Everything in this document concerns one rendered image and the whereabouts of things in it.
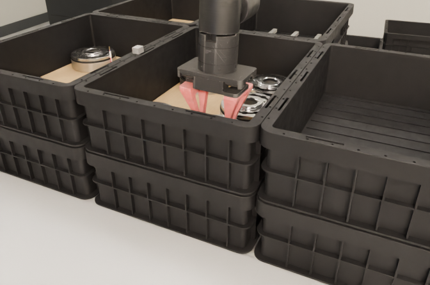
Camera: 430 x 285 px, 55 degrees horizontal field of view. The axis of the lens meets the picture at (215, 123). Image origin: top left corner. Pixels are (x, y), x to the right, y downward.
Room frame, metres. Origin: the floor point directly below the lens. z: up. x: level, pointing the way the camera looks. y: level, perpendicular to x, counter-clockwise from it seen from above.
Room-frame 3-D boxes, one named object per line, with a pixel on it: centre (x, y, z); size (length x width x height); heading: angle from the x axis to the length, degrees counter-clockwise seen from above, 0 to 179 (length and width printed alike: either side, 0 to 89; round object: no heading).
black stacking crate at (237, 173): (0.69, 0.00, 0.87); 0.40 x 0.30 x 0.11; 155
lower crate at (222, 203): (0.69, 0.00, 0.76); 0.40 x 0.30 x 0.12; 155
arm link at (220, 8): (0.58, -0.01, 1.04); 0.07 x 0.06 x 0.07; 158
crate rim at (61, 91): (0.81, 0.27, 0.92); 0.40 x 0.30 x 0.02; 155
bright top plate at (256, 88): (0.76, -0.11, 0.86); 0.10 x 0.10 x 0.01
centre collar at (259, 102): (0.66, -0.06, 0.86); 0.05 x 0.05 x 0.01
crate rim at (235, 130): (0.69, 0.00, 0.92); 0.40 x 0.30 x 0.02; 155
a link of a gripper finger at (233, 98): (0.56, -0.01, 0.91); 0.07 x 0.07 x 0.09; 65
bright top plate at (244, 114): (0.66, -0.06, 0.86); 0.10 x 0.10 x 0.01
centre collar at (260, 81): (0.76, -0.11, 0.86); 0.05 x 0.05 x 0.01
